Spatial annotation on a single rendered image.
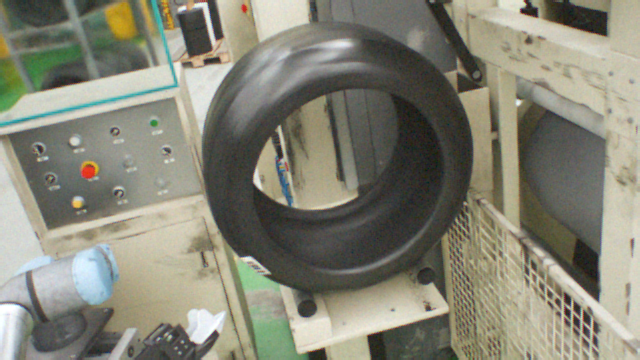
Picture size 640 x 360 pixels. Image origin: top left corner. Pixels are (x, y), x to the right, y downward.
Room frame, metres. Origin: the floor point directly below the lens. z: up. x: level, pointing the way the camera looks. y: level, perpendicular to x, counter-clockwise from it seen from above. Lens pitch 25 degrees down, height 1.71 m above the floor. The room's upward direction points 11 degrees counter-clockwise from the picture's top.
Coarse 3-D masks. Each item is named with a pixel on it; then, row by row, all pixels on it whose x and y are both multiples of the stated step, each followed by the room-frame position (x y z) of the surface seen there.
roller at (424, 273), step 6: (414, 264) 1.14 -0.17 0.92; (420, 264) 1.13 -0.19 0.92; (426, 264) 1.13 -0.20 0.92; (414, 270) 1.13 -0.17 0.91; (420, 270) 1.11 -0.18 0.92; (426, 270) 1.11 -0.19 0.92; (432, 270) 1.11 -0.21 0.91; (420, 276) 1.10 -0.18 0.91; (426, 276) 1.11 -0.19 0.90; (432, 276) 1.11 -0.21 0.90; (420, 282) 1.10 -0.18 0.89; (426, 282) 1.11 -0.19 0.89
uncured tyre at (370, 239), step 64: (256, 64) 1.15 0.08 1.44; (320, 64) 1.08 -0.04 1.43; (384, 64) 1.09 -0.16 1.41; (256, 128) 1.05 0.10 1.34; (448, 128) 1.10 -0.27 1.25; (256, 192) 1.32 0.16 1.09; (384, 192) 1.36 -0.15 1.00; (448, 192) 1.10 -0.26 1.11; (256, 256) 1.05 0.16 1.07; (320, 256) 1.25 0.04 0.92; (384, 256) 1.09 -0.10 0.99
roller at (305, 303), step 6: (294, 294) 1.12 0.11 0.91; (300, 294) 1.10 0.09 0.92; (306, 294) 1.10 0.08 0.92; (312, 294) 1.11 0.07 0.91; (294, 300) 1.11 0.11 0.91; (300, 300) 1.08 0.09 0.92; (306, 300) 1.08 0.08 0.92; (312, 300) 1.08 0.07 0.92; (300, 306) 1.07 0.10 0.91; (306, 306) 1.07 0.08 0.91; (312, 306) 1.07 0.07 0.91; (300, 312) 1.07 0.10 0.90; (306, 312) 1.07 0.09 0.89; (312, 312) 1.07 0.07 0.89
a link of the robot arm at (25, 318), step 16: (0, 288) 1.05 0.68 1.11; (16, 288) 1.04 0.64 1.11; (0, 304) 0.99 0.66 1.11; (16, 304) 1.00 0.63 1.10; (0, 320) 0.95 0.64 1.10; (16, 320) 0.96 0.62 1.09; (32, 320) 0.99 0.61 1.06; (0, 336) 0.89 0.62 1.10; (16, 336) 0.91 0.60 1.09; (0, 352) 0.85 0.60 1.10; (16, 352) 0.86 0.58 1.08
